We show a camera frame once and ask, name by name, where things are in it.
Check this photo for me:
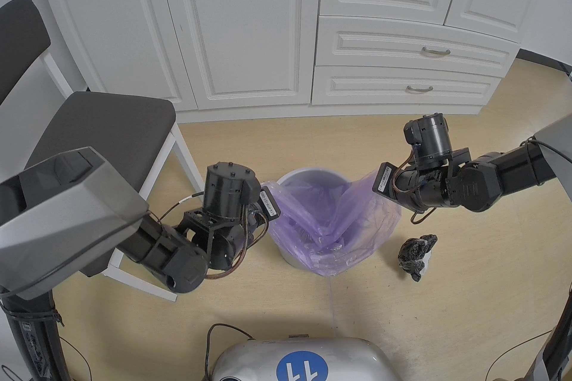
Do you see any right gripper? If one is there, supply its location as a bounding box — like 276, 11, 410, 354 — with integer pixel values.
374, 162, 447, 211

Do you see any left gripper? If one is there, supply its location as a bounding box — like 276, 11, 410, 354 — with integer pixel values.
241, 186, 281, 246

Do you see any purple plastic bag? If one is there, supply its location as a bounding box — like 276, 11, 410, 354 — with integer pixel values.
260, 167, 403, 277

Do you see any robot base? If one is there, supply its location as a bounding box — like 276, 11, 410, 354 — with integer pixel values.
214, 334, 400, 381

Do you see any white trash bin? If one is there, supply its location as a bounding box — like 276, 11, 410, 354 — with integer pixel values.
268, 167, 358, 272

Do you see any crumpled black plastic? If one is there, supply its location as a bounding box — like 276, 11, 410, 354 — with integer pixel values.
398, 235, 439, 283

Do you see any dark grey white-legged chair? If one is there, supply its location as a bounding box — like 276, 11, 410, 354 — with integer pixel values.
0, 0, 211, 304

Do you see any white wardrobe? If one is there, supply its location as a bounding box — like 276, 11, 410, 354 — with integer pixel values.
32, 0, 548, 125

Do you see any thin black cable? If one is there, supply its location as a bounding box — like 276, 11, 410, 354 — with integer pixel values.
57, 335, 92, 381
485, 329, 551, 381

